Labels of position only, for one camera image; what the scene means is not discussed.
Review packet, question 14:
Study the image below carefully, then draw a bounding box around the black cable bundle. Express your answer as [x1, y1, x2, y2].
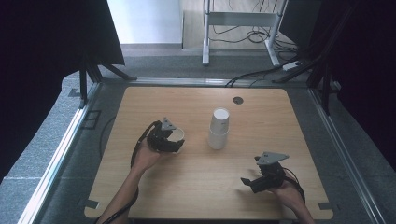
[225, 55, 302, 88]

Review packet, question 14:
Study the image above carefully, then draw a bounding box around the long aluminium rail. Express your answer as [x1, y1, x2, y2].
[307, 88, 388, 224]
[18, 82, 102, 224]

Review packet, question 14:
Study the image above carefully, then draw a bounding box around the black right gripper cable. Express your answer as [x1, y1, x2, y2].
[281, 167, 307, 204]

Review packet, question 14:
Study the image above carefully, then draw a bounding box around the white power strip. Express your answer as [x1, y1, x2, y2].
[282, 60, 303, 72]

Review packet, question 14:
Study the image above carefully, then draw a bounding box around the black tripod stand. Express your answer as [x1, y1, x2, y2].
[78, 50, 138, 110]

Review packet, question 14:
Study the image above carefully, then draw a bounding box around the tangle of black floor cables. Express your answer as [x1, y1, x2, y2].
[211, 0, 300, 54]

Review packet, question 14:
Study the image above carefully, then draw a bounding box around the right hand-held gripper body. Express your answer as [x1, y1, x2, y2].
[255, 151, 290, 189]

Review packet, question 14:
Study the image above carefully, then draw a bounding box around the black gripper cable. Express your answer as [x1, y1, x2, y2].
[92, 120, 162, 224]
[281, 167, 307, 204]

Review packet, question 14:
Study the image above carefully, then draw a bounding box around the white metal desk frame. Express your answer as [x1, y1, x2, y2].
[202, 0, 289, 67]

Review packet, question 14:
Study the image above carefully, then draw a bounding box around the thin black curved cable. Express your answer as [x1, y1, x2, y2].
[98, 116, 117, 161]

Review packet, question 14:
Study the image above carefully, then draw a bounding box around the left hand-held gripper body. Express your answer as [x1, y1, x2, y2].
[146, 117, 177, 153]

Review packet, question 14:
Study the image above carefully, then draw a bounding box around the black metal stand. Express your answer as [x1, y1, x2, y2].
[272, 0, 359, 117]

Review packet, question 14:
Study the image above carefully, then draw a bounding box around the dark flat panel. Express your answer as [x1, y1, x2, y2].
[278, 0, 322, 49]

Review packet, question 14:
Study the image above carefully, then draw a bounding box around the person's right hand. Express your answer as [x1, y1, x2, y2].
[269, 179, 305, 213]

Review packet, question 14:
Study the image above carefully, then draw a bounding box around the short aluminium rail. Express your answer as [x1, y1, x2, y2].
[129, 77, 275, 88]

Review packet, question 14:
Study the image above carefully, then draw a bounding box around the person's left hand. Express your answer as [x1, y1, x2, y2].
[132, 138, 163, 175]

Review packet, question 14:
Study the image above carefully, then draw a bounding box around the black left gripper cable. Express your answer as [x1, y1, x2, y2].
[92, 120, 162, 224]

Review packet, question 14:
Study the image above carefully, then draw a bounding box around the black curtain with stand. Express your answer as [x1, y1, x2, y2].
[311, 0, 396, 172]

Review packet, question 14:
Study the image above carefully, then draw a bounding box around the large black curtain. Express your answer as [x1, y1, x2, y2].
[0, 0, 126, 185]

